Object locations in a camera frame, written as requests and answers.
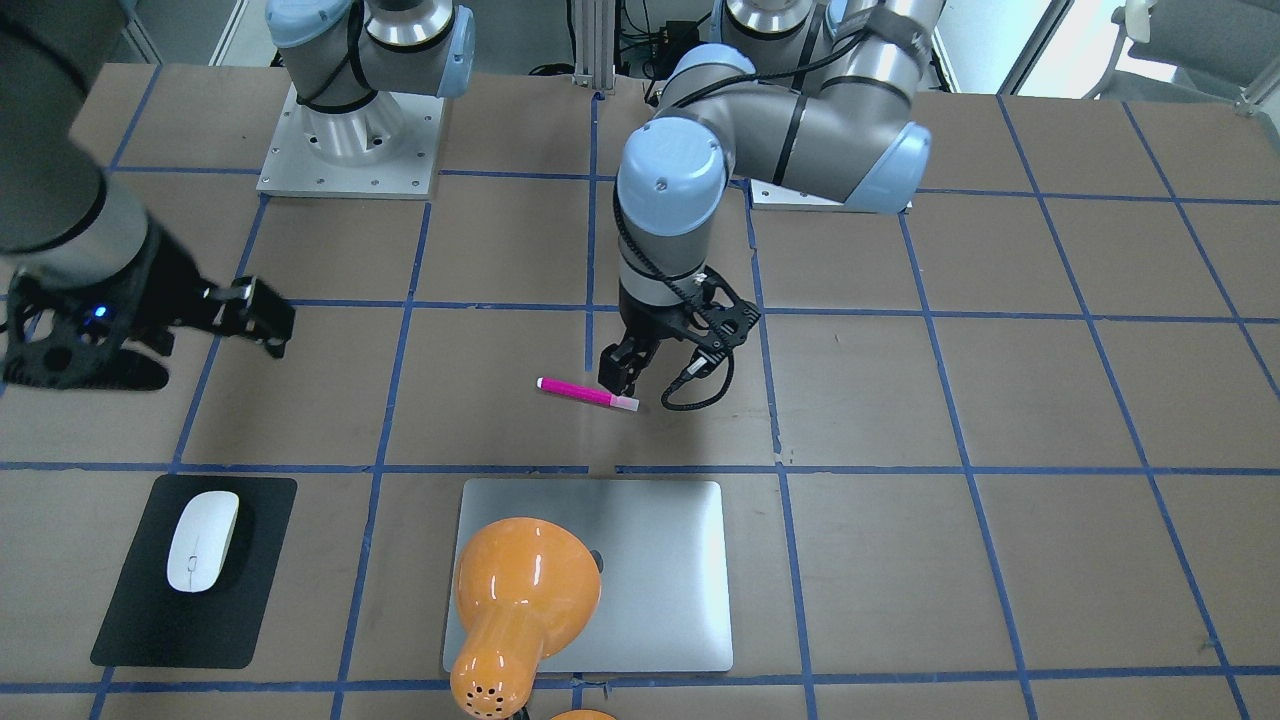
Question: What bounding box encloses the black mousepad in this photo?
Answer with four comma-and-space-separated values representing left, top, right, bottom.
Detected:
90, 474, 297, 669

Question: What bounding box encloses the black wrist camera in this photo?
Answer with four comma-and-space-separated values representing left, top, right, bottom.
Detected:
684, 266, 762, 378

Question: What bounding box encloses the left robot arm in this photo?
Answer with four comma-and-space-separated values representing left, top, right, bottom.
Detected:
598, 1, 945, 396

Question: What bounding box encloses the silver laptop notebook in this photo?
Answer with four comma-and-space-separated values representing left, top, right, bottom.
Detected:
442, 479, 735, 674

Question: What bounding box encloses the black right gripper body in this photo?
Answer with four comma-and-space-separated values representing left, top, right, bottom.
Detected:
124, 234, 262, 356

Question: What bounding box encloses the orange desk lamp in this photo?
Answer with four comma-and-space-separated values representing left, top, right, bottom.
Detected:
449, 518, 602, 719

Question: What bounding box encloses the white computer mouse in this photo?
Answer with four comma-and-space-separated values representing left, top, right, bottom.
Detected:
166, 489, 241, 594

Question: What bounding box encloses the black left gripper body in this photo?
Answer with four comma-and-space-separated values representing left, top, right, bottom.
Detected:
600, 290, 692, 383

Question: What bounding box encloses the grey chair back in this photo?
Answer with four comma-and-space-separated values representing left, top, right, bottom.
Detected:
1084, 1, 1279, 102

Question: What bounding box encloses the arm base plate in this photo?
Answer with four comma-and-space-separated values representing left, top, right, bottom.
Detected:
257, 88, 448, 201
748, 179, 890, 214

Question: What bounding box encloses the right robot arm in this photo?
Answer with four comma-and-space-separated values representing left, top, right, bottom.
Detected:
3, 1, 476, 387

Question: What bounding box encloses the pink marker pen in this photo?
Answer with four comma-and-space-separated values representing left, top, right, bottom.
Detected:
535, 375, 640, 413

